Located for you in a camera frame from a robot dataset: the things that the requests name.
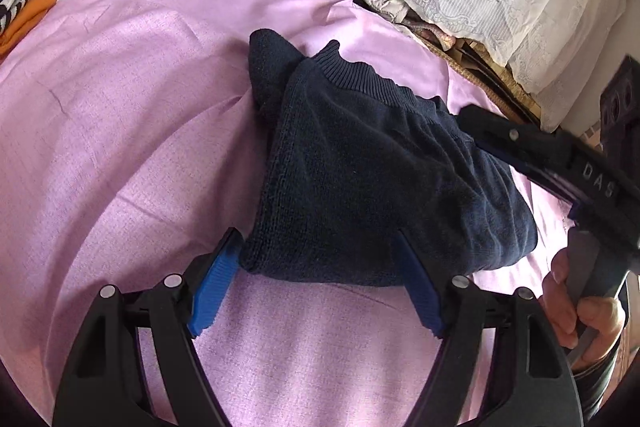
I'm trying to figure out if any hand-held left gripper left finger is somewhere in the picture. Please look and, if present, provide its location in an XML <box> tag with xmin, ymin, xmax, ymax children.
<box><xmin>52</xmin><ymin>227</ymin><xmax>246</xmax><ymax>427</ymax></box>

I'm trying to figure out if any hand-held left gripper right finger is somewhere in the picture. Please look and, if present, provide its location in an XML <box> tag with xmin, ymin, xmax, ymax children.
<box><xmin>397</xmin><ymin>229</ymin><xmax>583</xmax><ymax>427</ymax></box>

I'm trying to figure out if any navy knit cardigan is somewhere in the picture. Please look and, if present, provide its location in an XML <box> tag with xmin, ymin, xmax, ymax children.
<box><xmin>239</xmin><ymin>28</ymin><xmax>538</xmax><ymax>288</ymax></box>

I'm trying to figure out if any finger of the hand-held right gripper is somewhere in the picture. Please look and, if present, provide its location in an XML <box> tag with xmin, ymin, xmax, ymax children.
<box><xmin>457</xmin><ymin>105</ymin><xmax>576</xmax><ymax>168</ymax></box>
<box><xmin>479</xmin><ymin>147</ymin><xmax>583</xmax><ymax>206</ymax></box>

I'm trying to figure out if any person's right hand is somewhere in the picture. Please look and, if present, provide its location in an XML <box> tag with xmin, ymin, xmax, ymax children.
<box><xmin>541</xmin><ymin>248</ymin><xmax>626</xmax><ymax>348</ymax></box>

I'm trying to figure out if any orange garment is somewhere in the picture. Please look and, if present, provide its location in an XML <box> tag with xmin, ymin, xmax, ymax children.
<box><xmin>0</xmin><ymin>0</ymin><xmax>60</xmax><ymax>58</ymax></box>

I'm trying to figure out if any grey cloth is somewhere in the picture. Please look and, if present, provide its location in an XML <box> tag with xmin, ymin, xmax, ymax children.
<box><xmin>370</xmin><ymin>0</ymin><xmax>416</xmax><ymax>20</ymax></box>

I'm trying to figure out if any pink bedsheet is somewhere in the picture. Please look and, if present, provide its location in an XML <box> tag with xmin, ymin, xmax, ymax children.
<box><xmin>0</xmin><ymin>0</ymin><xmax>576</xmax><ymax>427</ymax></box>

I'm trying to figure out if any brown woven mat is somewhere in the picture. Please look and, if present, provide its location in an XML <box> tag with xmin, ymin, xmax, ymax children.
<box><xmin>425</xmin><ymin>32</ymin><xmax>546</xmax><ymax>128</ymax></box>

